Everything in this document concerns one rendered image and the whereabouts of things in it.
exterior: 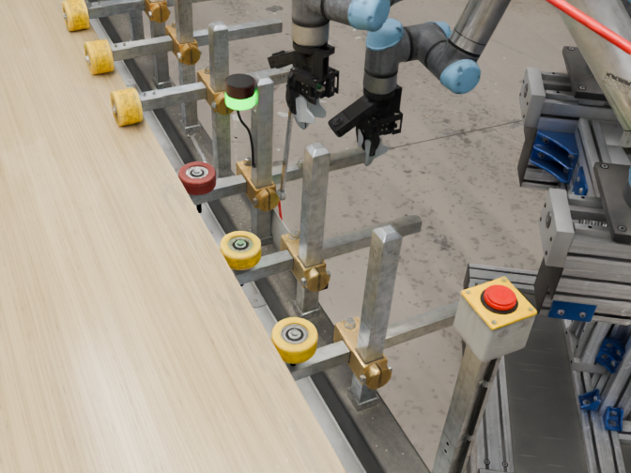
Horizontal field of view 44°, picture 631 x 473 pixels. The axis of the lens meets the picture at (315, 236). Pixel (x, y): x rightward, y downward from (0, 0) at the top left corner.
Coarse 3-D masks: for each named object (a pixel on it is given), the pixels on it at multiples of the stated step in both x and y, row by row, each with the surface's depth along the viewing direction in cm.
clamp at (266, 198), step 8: (240, 168) 175; (248, 168) 175; (248, 176) 172; (248, 184) 172; (272, 184) 171; (248, 192) 174; (256, 192) 169; (264, 192) 169; (272, 192) 169; (256, 200) 169; (264, 200) 169; (272, 200) 170; (264, 208) 170; (272, 208) 172
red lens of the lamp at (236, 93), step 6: (228, 90) 151; (234, 90) 150; (240, 90) 150; (246, 90) 151; (252, 90) 152; (228, 96) 152; (234, 96) 151; (240, 96) 151; (246, 96) 152; (252, 96) 153
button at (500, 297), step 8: (488, 288) 98; (496, 288) 98; (504, 288) 98; (488, 296) 97; (496, 296) 97; (504, 296) 97; (512, 296) 97; (488, 304) 97; (496, 304) 96; (504, 304) 96; (512, 304) 96
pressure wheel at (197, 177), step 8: (184, 168) 167; (192, 168) 168; (200, 168) 168; (208, 168) 168; (184, 176) 165; (192, 176) 166; (200, 176) 166; (208, 176) 166; (184, 184) 165; (192, 184) 164; (200, 184) 164; (208, 184) 165; (192, 192) 165; (200, 192) 166; (200, 208) 173
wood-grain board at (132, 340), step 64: (0, 0) 224; (64, 0) 226; (0, 64) 197; (64, 64) 199; (0, 128) 176; (64, 128) 177; (128, 128) 179; (0, 192) 159; (64, 192) 160; (128, 192) 161; (0, 256) 145; (64, 256) 146; (128, 256) 147; (192, 256) 148; (0, 320) 133; (64, 320) 134; (128, 320) 135; (192, 320) 135; (256, 320) 136; (0, 384) 123; (64, 384) 124; (128, 384) 124; (192, 384) 125; (256, 384) 126; (0, 448) 115; (64, 448) 115; (128, 448) 116; (192, 448) 116; (256, 448) 117; (320, 448) 118
